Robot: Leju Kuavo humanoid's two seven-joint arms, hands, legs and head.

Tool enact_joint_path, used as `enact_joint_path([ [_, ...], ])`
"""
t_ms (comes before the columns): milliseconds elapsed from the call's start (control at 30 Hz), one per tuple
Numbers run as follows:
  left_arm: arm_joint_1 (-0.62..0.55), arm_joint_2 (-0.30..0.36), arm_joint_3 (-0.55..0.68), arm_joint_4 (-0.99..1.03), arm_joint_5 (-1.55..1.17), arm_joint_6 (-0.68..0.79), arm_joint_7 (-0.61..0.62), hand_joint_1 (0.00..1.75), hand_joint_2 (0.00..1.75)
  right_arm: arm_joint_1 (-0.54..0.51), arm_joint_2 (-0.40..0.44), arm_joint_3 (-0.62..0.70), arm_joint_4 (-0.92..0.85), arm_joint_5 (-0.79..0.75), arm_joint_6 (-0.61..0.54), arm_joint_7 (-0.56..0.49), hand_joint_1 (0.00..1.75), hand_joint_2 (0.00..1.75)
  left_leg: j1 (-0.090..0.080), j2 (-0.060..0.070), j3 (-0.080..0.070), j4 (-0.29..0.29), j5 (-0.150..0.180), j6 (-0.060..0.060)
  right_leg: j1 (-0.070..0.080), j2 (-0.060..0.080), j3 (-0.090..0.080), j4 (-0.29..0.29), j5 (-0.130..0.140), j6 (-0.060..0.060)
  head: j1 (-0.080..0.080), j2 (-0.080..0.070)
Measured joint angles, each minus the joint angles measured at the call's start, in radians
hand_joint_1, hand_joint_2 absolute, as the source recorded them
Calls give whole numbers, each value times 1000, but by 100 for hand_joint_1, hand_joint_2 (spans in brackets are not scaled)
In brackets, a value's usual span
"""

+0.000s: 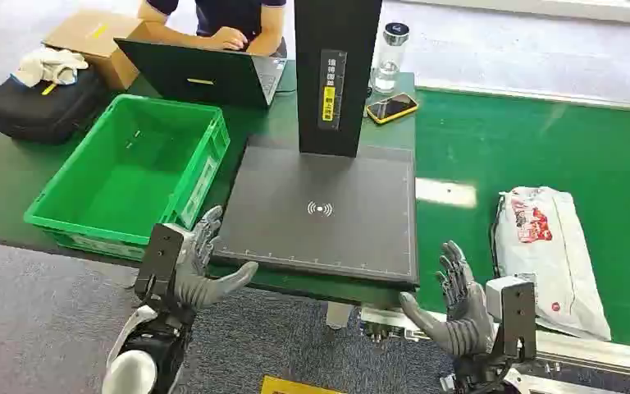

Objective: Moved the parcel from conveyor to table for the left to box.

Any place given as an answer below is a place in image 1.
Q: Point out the black zip case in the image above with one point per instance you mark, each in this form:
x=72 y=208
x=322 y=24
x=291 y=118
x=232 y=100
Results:
x=38 y=111

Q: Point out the white cloth gloves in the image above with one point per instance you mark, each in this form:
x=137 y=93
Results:
x=48 y=65

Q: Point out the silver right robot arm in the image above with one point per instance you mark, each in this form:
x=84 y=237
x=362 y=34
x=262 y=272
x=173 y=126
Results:
x=478 y=375

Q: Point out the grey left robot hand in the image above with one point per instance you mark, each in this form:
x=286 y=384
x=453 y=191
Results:
x=195 y=288

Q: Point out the black scanner column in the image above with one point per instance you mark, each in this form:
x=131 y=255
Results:
x=336 y=32

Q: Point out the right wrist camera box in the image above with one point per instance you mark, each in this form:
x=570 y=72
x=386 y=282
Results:
x=519 y=315

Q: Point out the person's right hand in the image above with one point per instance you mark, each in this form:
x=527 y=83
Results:
x=229 y=38

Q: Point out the person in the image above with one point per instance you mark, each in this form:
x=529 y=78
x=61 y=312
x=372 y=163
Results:
x=233 y=13

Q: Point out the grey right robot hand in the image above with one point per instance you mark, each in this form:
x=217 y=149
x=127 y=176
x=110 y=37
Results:
x=470 y=326

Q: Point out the brown cardboard box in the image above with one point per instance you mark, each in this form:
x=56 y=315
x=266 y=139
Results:
x=97 y=38

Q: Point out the clear glass water bottle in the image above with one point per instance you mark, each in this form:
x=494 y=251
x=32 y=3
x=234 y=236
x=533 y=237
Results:
x=390 y=60

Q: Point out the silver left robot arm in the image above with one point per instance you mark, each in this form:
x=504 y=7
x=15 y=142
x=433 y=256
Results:
x=135 y=370

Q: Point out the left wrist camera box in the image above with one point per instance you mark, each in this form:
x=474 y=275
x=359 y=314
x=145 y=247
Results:
x=157 y=261

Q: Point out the aluminium conveyor frame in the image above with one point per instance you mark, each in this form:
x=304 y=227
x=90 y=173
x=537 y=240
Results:
x=592 y=353

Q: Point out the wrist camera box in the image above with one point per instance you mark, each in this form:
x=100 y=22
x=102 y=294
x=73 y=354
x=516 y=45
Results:
x=519 y=315
x=157 y=261

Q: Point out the yellow floor marker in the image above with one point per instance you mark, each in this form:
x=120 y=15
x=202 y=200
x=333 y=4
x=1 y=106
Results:
x=288 y=387

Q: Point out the green plastic crate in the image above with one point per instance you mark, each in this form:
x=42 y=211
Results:
x=130 y=168

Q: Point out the phone in yellow case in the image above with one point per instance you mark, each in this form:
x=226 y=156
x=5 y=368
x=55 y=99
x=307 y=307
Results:
x=392 y=107

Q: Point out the black laptop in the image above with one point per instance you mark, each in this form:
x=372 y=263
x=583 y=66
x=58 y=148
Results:
x=195 y=76

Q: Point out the white plastic parcel bag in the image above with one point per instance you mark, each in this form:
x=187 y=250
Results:
x=554 y=255

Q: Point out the pale table leg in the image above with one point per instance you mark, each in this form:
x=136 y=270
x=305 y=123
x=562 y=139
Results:
x=339 y=315

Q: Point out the black scanner platform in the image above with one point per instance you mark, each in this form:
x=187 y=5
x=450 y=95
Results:
x=320 y=234

